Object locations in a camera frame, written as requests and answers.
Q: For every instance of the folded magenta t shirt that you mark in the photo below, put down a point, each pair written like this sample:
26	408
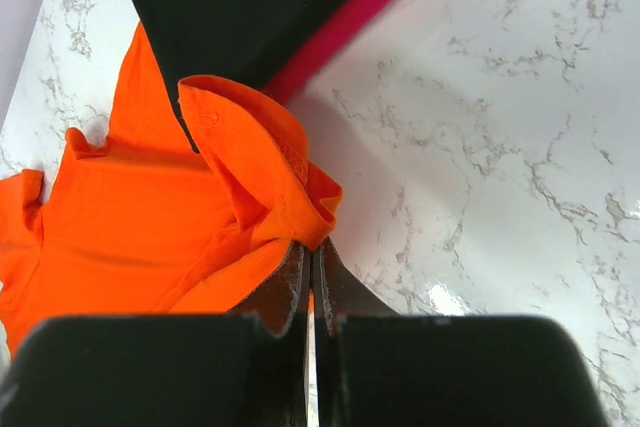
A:
335	33

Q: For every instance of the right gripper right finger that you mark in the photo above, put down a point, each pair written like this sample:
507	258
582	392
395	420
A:
376	367

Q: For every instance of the folded black t shirt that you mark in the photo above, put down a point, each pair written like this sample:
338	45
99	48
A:
244	40

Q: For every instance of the orange t shirt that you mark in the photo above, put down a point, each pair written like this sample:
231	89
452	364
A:
158	220

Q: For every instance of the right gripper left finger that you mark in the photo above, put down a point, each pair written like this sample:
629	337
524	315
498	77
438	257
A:
245	367

